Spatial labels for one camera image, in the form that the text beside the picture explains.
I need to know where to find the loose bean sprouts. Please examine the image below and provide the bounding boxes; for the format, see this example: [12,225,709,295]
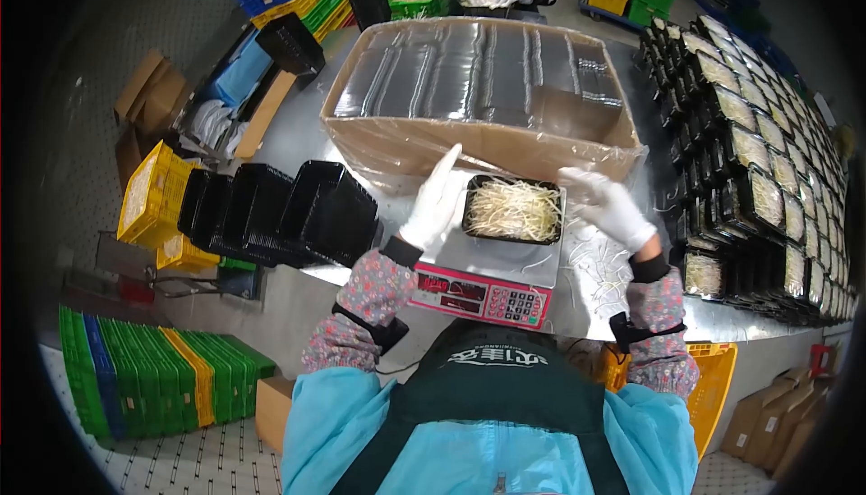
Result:
[560,216,654,316]

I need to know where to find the pile of filled sprout trays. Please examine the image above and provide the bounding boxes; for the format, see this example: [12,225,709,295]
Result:
[635,14,861,328]

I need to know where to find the black plastic food tray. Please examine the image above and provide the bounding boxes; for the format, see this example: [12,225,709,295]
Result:
[461,174,567,246]

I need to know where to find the small yellow plastic crate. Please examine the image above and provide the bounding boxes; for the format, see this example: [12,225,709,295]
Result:
[156,233,222,274]

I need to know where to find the person's left hand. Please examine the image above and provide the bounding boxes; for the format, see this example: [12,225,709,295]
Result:
[399,143,468,252]

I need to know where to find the row of green crates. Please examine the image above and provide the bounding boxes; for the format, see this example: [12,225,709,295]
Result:
[57,304,277,440]

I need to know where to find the small brown cardboard box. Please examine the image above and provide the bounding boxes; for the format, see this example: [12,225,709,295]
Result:
[255,376,296,456]

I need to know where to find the folded brown cardboard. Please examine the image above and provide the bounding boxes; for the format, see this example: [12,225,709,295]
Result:
[113,49,195,136]

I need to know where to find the person's left fingers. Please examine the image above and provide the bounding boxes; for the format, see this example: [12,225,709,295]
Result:
[421,143,465,206]

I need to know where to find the bean sprouts portion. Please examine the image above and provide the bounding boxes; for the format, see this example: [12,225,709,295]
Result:
[467,179,562,242]

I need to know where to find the black wrist band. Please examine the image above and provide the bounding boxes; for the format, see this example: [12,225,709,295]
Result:
[332,302,411,355]
[608,311,688,355]

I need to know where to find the stacks of clear plastic lids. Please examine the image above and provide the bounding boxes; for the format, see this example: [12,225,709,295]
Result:
[335,22,625,127]

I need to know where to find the person's right hand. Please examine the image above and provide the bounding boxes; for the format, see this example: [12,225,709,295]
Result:
[558,167,659,256]

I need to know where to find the open box with blue bags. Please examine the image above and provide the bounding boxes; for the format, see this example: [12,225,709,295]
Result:
[181,27,299,161]

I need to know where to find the person's right fingers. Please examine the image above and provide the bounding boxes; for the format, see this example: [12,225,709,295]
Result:
[558,167,613,215]

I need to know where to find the row of flat cardboard boxes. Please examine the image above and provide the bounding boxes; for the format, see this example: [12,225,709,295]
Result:
[720,365,834,479]

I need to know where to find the large yellow plastic crate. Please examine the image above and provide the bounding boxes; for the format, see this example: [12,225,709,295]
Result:
[116,141,198,250]

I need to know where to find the yellow mesh plastic crate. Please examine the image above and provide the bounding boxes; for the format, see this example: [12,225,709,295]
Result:
[595,341,739,460]

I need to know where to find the stacks of empty black trays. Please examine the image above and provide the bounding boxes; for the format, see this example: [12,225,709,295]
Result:
[177,160,381,270]

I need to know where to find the pink digital weighing scale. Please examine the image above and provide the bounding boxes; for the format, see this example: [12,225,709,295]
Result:
[409,223,564,331]

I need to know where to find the large cardboard box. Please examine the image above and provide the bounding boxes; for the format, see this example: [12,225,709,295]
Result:
[320,17,644,183]

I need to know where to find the black plastic crate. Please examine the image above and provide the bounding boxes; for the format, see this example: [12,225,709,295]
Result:
[348,0,392,31]
[255,13,327,78]

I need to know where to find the person's body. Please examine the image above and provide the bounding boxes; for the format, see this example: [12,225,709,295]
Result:
[281,319,699,495]

